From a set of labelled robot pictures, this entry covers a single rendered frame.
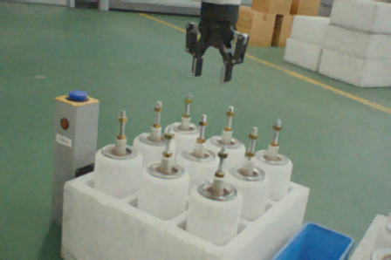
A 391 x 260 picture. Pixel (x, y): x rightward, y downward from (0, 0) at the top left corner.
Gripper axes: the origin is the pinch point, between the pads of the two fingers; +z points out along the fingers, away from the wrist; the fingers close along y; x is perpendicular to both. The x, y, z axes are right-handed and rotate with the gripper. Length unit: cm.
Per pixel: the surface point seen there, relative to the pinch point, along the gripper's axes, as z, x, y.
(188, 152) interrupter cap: 17.6, 1.4, 2.1
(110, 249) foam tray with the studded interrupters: 34.3, 20.5, 4.4
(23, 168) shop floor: 43, 2, 61
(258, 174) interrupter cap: 17.6, -0.8, -14.0
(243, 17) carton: 22, -316, 183
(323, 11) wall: 27, -638, 237
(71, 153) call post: 23.2, 13.3, 25.9
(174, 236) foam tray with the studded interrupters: 25.2, 19.6, -9.8
